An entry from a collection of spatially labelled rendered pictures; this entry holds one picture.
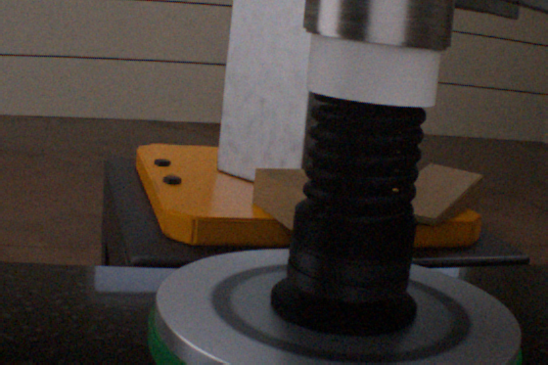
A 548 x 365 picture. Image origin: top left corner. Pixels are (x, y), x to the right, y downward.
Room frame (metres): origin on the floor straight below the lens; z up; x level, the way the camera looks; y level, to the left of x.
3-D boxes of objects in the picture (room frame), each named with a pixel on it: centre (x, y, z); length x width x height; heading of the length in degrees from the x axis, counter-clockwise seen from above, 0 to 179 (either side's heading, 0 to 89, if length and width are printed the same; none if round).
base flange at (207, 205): (1.30, -0.04, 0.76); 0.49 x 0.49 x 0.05; 16
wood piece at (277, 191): (1.04, -0.06, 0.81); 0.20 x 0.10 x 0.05; 24
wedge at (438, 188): (1.18, -0.25, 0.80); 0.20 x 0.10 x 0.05; 147
